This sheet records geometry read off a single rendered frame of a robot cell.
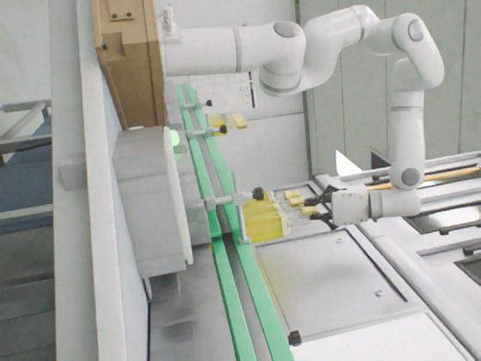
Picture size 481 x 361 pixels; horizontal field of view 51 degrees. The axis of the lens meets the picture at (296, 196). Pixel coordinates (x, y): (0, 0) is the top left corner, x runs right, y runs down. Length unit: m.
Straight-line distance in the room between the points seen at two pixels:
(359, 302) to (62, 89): 0.76
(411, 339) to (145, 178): 0.61
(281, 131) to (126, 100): 6.42
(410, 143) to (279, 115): 6.11
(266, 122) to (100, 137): 6.50
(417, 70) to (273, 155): 6.26
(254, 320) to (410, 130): 0.65
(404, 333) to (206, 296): 0.42
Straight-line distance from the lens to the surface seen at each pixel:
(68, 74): 1.01
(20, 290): 1.31
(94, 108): 0.88
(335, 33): 1.17
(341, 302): 1.18
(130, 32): 0.93
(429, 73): 1.26
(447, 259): 1.43
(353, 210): 1.32
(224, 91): 7.09
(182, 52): 1.05
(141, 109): 1.02
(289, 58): 1.09
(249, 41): 1.07
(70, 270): 0.78
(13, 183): 1.53
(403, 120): 1.30
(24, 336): 1.38
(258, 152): 7.38
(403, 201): 1.32
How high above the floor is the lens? 0.86
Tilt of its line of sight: 12 degrees up
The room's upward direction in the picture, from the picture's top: 80 degrees clockwise
